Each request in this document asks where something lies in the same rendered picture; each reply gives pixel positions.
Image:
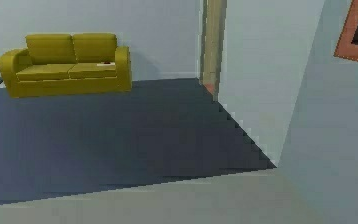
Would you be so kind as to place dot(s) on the small white flat object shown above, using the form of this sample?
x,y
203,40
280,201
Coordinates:
x,y
106,64

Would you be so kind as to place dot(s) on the yellow two-seat sofa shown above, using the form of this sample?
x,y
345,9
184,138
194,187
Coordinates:
x,y
67,73

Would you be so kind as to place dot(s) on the orange framed wall picture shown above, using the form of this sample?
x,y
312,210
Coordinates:
x,y
353,33

